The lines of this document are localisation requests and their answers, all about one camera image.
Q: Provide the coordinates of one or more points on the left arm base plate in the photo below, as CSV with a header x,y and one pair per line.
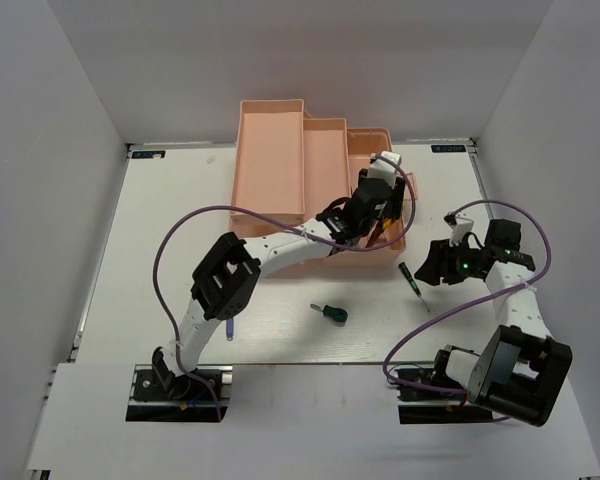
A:
x,y
190,402

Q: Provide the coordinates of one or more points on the black green precision screwdriver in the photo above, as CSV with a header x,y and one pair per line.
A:
x,y
406,273

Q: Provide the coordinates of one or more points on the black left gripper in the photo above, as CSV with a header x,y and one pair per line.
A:
x,y
396,201

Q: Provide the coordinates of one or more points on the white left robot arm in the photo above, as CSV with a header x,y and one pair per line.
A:
x,y
224,280

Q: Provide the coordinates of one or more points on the large yellow needle-nose pliers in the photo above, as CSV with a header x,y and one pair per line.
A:
x,y
385,234

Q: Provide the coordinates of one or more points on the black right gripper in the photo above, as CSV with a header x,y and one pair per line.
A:
x,y
439,264

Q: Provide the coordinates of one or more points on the green stubby screwdriver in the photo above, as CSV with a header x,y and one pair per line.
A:
x,y
337,316

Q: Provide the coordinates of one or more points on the pink plastic toolbox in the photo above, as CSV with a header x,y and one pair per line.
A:
x,y
290,165

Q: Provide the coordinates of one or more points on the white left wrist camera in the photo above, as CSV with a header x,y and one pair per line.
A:
x,y
384,165

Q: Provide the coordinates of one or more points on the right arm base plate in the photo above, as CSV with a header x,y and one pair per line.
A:
x,y
422,407

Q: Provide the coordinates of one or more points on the blue handled thin screwdriver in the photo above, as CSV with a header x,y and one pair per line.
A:
x,y
230,329

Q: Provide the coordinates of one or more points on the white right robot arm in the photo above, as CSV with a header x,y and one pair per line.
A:
x,y
521,370

